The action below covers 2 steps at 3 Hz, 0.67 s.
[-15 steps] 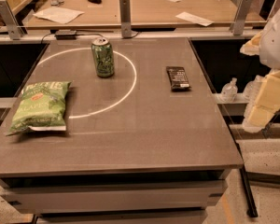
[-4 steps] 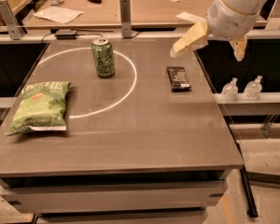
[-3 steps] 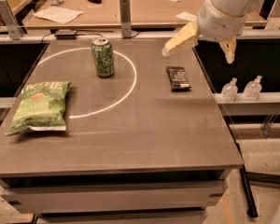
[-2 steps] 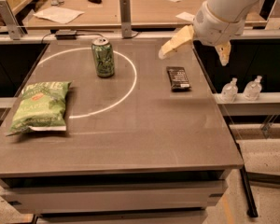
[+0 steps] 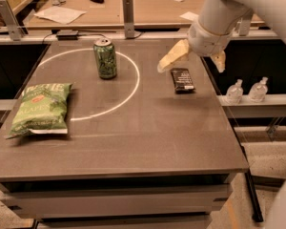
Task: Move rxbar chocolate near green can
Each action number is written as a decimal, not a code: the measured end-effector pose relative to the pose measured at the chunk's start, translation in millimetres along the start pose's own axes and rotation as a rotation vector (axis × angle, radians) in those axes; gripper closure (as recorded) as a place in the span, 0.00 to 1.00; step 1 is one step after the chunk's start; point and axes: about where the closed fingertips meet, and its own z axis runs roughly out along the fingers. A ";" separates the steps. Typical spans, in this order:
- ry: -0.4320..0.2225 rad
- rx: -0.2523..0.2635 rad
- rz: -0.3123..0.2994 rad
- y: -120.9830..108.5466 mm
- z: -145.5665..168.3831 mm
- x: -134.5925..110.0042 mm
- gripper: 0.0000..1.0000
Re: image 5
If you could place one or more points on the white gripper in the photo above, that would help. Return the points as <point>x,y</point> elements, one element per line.
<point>207,41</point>

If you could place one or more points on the black rxbar chocolate bar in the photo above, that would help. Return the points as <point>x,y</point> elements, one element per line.
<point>182,80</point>

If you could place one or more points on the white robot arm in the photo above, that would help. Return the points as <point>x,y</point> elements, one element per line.
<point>211,30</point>

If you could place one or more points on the green soda can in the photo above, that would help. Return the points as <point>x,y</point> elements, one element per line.
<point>104,52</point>

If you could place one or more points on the right white paper sheet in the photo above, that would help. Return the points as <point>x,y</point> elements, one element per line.
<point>189,16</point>

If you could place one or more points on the left clear sanitizer bottle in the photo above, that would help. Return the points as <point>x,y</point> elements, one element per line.
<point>235,92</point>

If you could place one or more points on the clear sanitizer bottle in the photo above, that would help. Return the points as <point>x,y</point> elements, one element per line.
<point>235,92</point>
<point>259,90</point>

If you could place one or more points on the right clear sanitizer bottle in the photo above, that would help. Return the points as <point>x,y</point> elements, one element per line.
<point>259,90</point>

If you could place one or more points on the wooden back desk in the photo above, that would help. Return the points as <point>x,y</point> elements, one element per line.
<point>147,14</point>

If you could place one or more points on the black power adapter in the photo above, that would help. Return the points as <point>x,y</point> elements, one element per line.
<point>67,35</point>

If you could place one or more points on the left white paper sheet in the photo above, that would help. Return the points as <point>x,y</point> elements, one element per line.
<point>59,14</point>

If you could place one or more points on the white drawer cabinet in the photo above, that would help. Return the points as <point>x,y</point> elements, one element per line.
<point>159,202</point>

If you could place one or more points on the green jalapeno chip bag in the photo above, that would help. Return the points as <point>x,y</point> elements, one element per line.
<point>42,111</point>

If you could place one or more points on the right metal bracket post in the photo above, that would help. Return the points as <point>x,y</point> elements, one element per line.
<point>244,24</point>

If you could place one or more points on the metal bracket post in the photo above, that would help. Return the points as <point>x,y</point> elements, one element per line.
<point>127,6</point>
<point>14,29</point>
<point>244,24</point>

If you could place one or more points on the middle metal bracket post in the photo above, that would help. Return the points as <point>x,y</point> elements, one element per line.
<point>127,6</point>

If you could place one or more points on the left metal bracket post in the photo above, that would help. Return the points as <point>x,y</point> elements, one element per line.
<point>14,29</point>

